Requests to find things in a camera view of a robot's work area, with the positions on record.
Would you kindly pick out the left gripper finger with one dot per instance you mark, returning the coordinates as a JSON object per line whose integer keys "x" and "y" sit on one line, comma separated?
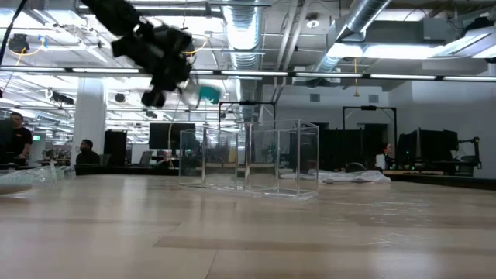
{"x": 184, "y": 81}
{"x": 153, "y": 98}

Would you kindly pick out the blue mouthwash bottle white cap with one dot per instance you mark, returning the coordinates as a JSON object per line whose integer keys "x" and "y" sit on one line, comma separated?
{"x": 209, "y": 95}

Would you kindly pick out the black cabinet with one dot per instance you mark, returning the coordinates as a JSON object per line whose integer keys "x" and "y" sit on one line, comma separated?
{"x": 115, "y": 147}

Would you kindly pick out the white pillar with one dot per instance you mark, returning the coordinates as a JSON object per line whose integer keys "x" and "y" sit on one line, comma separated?
{"x": 89, "y": 124}

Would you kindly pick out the person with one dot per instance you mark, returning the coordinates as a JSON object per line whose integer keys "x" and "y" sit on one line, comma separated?
{"x": 383, "y": 160}
{"x": 21, "y": 141}
{"x": 87, "y": 157}

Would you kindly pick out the clear acrylic organizer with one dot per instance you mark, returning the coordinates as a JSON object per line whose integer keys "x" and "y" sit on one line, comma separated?
{"x": 247, "y": 155}

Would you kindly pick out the green exit sign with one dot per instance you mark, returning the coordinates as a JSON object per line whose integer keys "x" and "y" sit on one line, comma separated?
{"x": 36, "y": 137}

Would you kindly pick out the white ceiling dome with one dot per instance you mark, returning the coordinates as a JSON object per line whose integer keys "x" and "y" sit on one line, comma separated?
{"x": 312, "y": 23}

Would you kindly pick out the long ceiling light strip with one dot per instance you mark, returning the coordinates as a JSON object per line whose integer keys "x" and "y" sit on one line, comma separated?
{"x": 329, "y": 74}

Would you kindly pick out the black ceiling box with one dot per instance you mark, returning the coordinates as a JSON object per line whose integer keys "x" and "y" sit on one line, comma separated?
{"x": 18, "y": 42}

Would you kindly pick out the black office chair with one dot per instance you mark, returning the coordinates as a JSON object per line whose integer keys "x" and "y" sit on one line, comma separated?
{"x": 355, "y": 167}

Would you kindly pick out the black desk monitors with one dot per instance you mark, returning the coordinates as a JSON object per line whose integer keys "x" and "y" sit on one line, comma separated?
{"x": 434, "y": 145}

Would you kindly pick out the black wall monitor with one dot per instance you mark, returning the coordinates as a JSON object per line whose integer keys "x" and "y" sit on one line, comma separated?
{"x": 166, "y": 135}

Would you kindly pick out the round silver ceiling duct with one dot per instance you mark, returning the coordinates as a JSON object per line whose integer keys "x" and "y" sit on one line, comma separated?
{"x": 242, "y": 38}

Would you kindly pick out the black aluminium table frame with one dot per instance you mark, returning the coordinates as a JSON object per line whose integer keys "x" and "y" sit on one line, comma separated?
{"x": 116, "y": 170}

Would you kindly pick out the slanted silver ceiling duct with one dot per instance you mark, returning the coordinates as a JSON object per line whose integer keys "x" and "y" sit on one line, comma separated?
{"x": 364, "y": 15}

